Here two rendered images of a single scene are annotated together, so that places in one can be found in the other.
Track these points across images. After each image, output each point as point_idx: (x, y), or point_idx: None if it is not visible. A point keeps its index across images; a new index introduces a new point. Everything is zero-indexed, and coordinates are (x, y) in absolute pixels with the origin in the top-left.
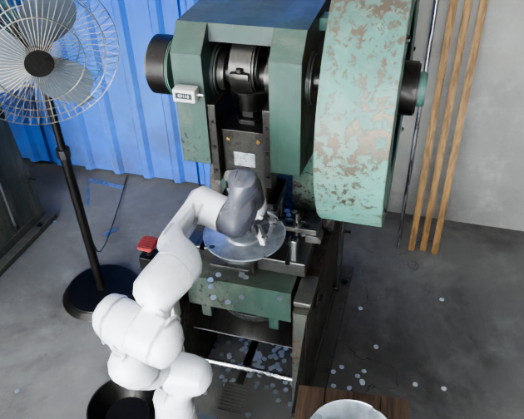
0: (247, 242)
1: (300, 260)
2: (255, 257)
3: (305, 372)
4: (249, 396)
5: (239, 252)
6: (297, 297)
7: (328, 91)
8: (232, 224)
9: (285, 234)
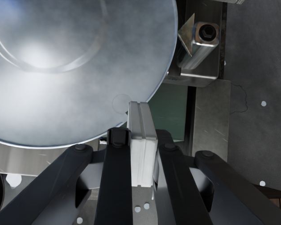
0: (65, 59)
1: (204, 64)
2: (103, 118)
3: None
4: (101, 145)
5: (49, 103)
6: (197, 145)
7: None
8: None
9: (177, 11)
